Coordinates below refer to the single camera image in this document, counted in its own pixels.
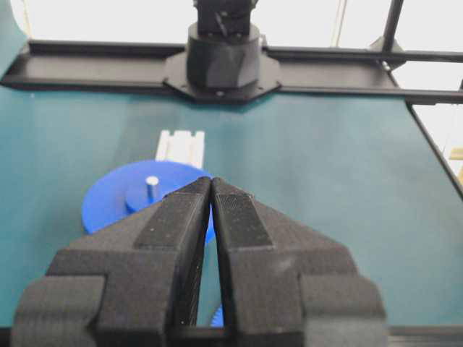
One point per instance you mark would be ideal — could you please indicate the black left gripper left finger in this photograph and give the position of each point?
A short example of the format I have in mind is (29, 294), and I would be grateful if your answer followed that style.
(125, 285)

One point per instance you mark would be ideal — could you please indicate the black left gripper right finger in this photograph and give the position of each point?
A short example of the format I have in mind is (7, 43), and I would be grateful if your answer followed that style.
(285, 284)

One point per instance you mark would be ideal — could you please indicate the small blue gear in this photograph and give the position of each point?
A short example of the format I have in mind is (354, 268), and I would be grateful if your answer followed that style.
(218, 317)

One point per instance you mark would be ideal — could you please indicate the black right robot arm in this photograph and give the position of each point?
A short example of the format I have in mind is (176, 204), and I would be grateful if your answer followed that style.
(223, 61)

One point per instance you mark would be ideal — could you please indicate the large blue gear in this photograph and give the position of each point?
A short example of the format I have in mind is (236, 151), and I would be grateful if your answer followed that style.
(118, 215)

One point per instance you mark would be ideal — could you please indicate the steel shaft in large gear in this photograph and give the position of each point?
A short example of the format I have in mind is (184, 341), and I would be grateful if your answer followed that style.
(152, 184)

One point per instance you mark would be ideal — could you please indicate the silver aluminium extrusion rail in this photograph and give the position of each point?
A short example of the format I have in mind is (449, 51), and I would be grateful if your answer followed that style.
(181, 146)

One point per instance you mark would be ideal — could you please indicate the black aluminium frame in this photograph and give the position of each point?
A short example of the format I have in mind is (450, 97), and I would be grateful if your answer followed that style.
(334, 135)

